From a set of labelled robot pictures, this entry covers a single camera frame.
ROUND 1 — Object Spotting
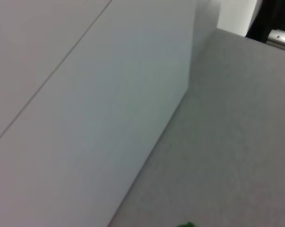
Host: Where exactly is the black background panel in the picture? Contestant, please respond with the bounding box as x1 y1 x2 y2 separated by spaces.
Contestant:
245 0 285 44

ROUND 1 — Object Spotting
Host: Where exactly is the silver metal frame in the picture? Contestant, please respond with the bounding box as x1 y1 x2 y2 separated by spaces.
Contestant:
267 29 285 52

